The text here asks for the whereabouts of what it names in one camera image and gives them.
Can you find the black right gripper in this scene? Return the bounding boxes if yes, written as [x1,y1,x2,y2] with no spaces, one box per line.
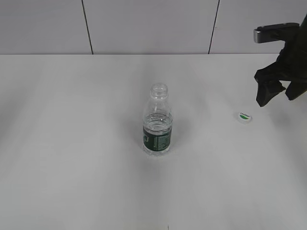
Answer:
[255,18,307,107]

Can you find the white bottle cap green logo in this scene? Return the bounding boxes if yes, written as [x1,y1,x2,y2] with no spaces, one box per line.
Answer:
[234,111,253,124]

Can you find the clear plastic water bottle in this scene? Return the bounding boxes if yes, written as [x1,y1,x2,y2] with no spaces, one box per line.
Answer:
[142,83,173,156]

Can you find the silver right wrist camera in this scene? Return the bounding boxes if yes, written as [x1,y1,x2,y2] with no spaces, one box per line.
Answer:
[253,23,300,44]

